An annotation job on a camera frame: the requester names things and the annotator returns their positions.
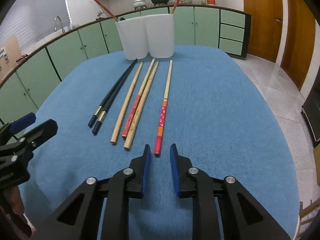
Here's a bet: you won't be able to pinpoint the plain bamboo chopstick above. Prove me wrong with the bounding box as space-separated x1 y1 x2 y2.
110 61 143 145
124 61 159 151

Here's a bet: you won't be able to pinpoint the red handled bamboo chopstick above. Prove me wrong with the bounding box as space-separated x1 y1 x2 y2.
121 58 156 140

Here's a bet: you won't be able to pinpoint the red orange star chopstick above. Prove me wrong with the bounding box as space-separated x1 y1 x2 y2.
154 60 173 157

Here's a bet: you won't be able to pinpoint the green lower kitchen cabinets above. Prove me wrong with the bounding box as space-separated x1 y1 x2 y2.
1 5 252 124

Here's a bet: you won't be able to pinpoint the left hand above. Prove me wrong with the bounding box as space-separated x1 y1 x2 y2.
4 186 25 215

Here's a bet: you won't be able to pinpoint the cardboard piece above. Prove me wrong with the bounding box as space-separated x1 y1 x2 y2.
0 35 22 81

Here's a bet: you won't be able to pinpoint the chrome sink faucet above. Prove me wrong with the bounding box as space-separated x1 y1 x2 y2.
54 16 65 34

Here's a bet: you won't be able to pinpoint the window blinds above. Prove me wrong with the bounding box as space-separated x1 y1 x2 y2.
1 0 71 49

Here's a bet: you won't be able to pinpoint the blue table mat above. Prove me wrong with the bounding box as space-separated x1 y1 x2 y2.
20 46 299 239

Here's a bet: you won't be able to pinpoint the black shelf unit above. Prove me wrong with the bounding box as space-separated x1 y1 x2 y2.
302 74 320 147

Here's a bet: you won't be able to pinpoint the red chopstick in left cup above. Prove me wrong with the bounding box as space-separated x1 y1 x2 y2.
94 0 119 22

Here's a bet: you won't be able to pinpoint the white double utensil holder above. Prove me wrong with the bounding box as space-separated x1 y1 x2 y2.
116 14 175 60

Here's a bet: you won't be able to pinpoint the brown wooden door right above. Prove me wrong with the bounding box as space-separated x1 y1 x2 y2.
280 0 316 90

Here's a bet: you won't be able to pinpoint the brown wooden door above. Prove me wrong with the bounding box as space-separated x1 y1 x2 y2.
280 0 316 90
244 0 283 62

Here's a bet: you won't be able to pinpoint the black wok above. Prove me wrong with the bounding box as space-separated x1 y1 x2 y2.
151 0 170 6

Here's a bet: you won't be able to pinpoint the glass jars on counter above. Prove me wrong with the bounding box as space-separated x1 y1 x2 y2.
169 0 207 5

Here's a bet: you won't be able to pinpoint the brown wooden door left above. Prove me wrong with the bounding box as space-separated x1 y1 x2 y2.
244 0 283 62

